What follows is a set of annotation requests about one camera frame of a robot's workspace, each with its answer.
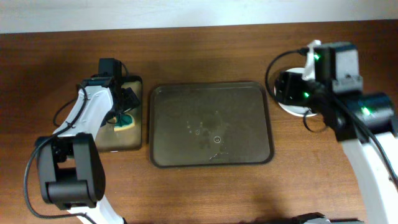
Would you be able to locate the small dark sponge tray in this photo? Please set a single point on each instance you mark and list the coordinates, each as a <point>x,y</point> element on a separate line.
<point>108,140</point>

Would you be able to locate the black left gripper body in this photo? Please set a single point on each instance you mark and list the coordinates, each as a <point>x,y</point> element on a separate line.
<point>131,101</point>

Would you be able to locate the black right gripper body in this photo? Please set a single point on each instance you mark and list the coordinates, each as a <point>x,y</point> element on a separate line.
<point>296,91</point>

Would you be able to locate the green yellow sponge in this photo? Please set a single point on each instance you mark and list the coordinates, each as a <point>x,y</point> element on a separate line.
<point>123,122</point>

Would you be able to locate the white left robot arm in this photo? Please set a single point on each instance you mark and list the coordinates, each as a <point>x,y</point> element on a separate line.
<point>71,175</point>

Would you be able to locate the pale green plate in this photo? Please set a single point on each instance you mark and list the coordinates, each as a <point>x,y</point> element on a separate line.
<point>292,91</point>

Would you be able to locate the large brown serving tray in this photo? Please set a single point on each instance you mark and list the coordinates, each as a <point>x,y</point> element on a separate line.
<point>209,124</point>

